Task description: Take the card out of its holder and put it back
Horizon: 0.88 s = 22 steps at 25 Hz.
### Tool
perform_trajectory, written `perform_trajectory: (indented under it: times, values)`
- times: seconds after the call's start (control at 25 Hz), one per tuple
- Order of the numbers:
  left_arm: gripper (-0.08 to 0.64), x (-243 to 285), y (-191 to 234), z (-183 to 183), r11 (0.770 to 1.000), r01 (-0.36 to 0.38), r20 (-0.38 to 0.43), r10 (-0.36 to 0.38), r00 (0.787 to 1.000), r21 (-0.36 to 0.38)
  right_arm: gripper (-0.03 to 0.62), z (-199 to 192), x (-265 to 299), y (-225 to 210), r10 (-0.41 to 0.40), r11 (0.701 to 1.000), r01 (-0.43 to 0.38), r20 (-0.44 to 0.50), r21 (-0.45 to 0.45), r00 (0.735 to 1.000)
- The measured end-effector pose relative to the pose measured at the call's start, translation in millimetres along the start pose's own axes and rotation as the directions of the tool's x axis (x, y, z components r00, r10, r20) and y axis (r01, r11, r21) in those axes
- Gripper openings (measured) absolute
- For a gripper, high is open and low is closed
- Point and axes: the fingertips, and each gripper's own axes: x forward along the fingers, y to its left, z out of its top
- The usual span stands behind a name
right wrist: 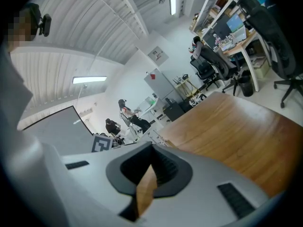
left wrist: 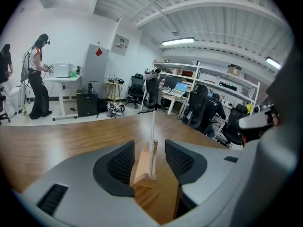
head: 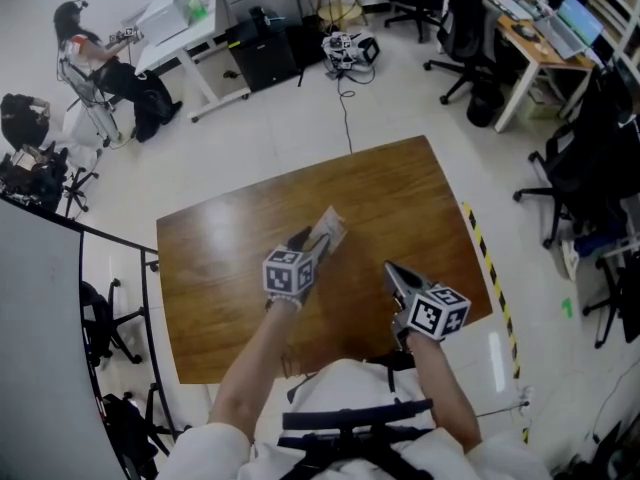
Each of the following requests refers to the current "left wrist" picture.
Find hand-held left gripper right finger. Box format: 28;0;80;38
165;140;244;209

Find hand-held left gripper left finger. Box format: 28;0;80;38
21;140;164;227

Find wooden stand with clear sheet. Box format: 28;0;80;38
133;140;158;189

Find wooden table with metal legs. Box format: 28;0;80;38
0;112;237;225

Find black office chair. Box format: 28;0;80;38
0;86;11;125
125;73;145;110
182;84;209;129
222;104;249;148

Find wooden desk with white legs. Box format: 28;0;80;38
160;88;190;115

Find black cabinet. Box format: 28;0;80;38
76;90;98;117

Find white and black floor device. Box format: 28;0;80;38
106;102;125;118

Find open laptop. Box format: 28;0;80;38
169;82;189;98

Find grey office chair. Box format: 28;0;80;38
141;67;162;111

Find black monitor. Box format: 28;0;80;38
163;74;183;91

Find white standing desk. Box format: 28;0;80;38
42;76;82;122

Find yellow round side table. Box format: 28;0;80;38
105;80;124;104

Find white shelving unit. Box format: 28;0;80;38
152;60;261;118

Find cardboard box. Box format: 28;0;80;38
227;64;242;76

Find white box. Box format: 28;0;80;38
51;62;74;78

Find ceiling light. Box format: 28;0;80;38
265;56;282;70
161;37;196;46

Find wall electrical panel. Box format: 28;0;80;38
110;34;130;56

